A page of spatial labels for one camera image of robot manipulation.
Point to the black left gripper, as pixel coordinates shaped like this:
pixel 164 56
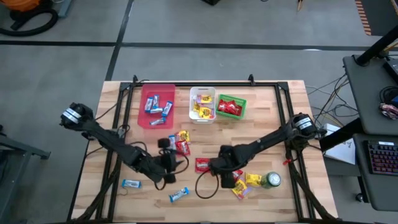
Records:
pixel 168 162

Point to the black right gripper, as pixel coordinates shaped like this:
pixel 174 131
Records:
pixel 225 165

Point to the white blue Hershey's bar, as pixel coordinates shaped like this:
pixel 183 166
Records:
pixel 167 108
pixel 149 104
pixel 178 195
pixel 131 183
pixel 173 142
pixel 156 110
pixel 155 100
pixel 158 121

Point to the yellow Sour Patch pack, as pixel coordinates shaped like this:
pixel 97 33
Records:
pixel 206 112
pixel 205 99
pixel 240 189
pixel 184 136
pixel 196 106
pixel 253 180

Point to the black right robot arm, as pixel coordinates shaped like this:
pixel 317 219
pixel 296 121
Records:
pixel 264 141

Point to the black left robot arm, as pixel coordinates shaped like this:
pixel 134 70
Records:
pixel 109 140

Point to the green drink can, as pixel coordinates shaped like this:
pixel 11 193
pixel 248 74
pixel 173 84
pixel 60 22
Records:
pixel 271 180

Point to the white plastic bin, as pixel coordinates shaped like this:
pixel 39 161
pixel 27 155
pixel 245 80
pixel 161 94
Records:
pixel 202 120

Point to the green plastic mesh basket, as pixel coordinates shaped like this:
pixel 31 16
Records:
pixel 231 97

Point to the pink plastic bin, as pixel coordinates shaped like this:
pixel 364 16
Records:
pixel 166 90

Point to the white box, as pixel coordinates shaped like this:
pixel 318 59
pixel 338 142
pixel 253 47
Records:
pixel 343 152

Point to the black desk leg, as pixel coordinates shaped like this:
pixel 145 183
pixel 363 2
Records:
pixel 342 134

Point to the black caster wheel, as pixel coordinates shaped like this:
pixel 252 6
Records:
pixel 360 197

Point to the grey desk top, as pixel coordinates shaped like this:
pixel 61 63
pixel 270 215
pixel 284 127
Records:
pixel 367 93

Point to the black backlit keyboard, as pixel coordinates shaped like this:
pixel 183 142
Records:
pixel 384 157

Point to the grey keyboard desk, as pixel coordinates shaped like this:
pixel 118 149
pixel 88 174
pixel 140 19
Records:
pixel 382 193

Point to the grey metal cart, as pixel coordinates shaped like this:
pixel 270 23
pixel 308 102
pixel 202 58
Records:
pixel 18 145

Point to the black floor box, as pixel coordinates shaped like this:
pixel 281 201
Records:
pixel 211 2

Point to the pink wrapper bundle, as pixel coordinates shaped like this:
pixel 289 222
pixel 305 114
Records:
pixel 388 111

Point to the yellow stick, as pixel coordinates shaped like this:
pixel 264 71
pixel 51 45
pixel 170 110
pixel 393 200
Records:
pixel 300 5

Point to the black desk device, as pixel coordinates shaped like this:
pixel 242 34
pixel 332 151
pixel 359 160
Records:
pixel 392 70

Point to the black metal pole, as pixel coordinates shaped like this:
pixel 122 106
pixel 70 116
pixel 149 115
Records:
pixel 377 46

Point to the grey vacuum part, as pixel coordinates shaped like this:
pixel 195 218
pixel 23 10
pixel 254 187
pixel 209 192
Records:
pixel 64 7

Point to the black mat orange stripe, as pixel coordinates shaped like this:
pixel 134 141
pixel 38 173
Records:
pixel 382 15

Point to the orange shop vacuum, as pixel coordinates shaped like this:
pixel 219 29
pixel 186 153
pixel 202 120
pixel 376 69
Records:
pixel 23 4

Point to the black aluminium table frame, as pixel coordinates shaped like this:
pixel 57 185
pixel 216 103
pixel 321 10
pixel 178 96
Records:
pixel 183 84

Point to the black frame clamp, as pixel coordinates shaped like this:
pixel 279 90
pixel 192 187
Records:
pixel 251 79
pixel 134 79

